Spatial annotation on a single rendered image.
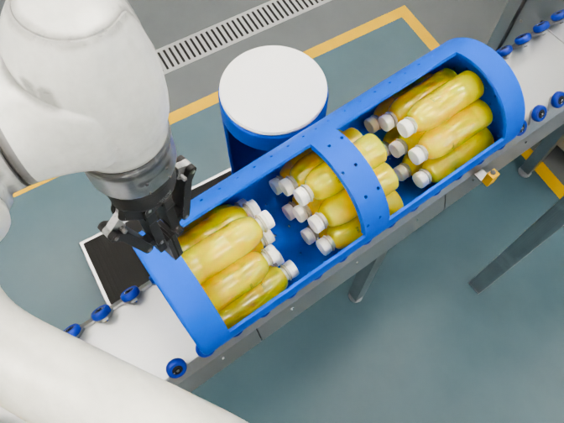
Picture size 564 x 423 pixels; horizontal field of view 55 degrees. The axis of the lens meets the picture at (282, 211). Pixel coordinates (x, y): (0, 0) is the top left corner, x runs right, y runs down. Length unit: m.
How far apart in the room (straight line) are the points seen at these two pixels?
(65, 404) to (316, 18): 2.77
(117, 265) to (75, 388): 1.89
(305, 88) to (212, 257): 0.57
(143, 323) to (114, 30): 0.99
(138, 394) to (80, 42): 0.22
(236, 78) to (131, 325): 0.66
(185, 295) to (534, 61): 1.22
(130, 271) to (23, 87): 1.82
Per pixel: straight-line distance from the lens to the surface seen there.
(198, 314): 1.02
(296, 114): 1.38
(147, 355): 1.30
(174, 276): 1.01
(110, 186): 0.52
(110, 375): 0.35
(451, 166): 1.31
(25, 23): 0.40
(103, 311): 1.29
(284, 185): 1.17
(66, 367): 0.35
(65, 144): 0.43
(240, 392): 2.19
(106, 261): 2.25
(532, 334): 2.43
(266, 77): 1.44
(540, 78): 1.74
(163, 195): 0.57
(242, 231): 1.06
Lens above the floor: 2.17
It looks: 66 degrees down
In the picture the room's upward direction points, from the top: straight up
